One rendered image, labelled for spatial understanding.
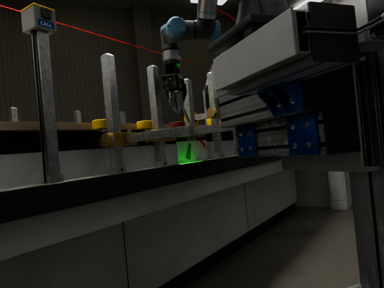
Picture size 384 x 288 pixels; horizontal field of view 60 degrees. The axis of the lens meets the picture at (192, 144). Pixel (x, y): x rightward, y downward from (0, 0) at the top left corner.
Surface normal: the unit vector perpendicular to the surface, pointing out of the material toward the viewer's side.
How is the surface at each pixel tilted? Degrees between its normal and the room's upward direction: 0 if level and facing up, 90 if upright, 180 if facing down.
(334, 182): 90
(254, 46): 90
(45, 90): 90
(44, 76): 90
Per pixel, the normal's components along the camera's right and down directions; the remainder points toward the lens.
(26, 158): 0.83, -0.08
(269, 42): -0.93, 0.08
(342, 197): -0.56, 0.04
